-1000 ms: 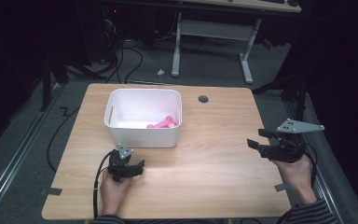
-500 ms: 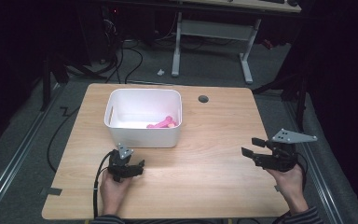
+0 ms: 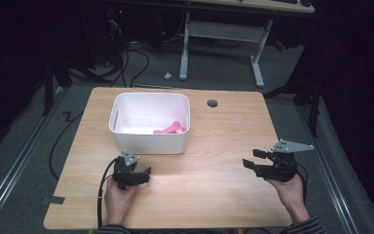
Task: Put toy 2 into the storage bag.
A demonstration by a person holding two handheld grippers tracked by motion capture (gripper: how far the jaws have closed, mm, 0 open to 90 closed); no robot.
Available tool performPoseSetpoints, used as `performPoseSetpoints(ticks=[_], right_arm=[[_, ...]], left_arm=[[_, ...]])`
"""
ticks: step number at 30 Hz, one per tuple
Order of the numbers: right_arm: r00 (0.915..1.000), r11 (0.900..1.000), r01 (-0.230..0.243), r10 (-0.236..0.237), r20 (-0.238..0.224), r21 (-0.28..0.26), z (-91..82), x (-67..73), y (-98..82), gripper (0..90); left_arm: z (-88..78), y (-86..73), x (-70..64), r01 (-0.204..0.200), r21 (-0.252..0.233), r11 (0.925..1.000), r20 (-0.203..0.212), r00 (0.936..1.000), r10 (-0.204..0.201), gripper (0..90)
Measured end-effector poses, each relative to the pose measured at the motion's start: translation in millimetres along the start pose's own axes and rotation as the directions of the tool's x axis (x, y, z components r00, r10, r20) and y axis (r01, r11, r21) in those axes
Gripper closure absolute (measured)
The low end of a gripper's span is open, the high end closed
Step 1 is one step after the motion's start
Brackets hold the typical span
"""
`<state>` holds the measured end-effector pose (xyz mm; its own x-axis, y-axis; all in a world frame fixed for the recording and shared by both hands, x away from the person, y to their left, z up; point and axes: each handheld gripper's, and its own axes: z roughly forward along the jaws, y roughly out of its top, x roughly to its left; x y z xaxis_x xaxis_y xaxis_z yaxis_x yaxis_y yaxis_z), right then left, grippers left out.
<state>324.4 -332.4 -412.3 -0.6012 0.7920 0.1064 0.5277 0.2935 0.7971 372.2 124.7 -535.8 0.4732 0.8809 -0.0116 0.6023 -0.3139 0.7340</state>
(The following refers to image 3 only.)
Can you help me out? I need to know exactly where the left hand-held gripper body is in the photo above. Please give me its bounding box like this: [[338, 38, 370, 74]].
[[111, 148, 141, 191]]

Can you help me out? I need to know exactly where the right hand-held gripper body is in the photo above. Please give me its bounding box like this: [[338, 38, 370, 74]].
[[255, 138, 316, 183]]

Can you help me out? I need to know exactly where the white plastic storage bin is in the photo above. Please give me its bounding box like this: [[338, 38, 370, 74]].
[[108, 92, 191, 155]]

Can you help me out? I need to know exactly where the pink rubber bone toy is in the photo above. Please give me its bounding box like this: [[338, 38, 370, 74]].
[[152, 120, 184, 136]]

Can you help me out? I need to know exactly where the person's left hand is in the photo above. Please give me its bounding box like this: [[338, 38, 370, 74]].
[[103, 175, 138, 226]]

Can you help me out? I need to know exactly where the person's right hand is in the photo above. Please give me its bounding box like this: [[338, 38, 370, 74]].
[[265, 173, 307, 213]]

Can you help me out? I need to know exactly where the grey tape piece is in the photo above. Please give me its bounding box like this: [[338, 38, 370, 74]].
[[41, 194, 66, 206]]

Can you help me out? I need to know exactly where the black metal stand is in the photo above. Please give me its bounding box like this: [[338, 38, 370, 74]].
[[41, 57, 113, 117], [262, 73, 323, 138]]

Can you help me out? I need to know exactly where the wooden desk with white legs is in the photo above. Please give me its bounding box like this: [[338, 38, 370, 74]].
[[178, 0, 317, 89]]

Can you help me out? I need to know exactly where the dark computer tower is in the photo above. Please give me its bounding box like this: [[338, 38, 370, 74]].
[[80, 5, 129, 67]]

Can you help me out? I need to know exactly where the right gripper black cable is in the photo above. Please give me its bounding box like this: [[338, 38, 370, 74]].
[[295, 161, 310, 207]]

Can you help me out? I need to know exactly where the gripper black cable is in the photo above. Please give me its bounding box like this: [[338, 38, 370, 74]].
[[96, 158, 121, 229], [295, 161, 310, 207]]

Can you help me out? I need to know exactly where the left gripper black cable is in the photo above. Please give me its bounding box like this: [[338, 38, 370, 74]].
[[96, 158, 121, 229]]

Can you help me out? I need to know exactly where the metal floor rail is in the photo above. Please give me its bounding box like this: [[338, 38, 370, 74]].
[[295, 106, 360, 234], [0, 87, 66, 234]]

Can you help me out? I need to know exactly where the black floor cable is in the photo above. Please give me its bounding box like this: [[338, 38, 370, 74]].
[[48, 110, 85, 181]]

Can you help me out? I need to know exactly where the bundle of black cables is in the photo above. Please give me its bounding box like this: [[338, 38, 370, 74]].
[[108, 40, 151, 89]]

